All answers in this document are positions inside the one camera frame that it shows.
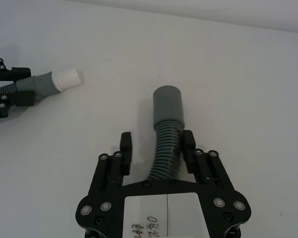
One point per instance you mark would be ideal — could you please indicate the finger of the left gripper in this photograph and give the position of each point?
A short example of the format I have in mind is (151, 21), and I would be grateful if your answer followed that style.
(5, 74)
(24, 99)

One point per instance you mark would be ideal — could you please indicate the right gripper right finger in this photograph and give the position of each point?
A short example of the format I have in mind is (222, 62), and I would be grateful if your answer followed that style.
(189, 148)

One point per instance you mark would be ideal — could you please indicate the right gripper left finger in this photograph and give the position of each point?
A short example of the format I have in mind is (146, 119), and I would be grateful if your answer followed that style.
(126, 153)

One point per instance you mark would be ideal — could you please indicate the white table cloth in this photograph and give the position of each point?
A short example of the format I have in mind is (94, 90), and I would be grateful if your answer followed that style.
(226, 86)

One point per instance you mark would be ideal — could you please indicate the white curtain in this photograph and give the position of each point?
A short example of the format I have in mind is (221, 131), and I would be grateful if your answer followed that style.
(226, 10)

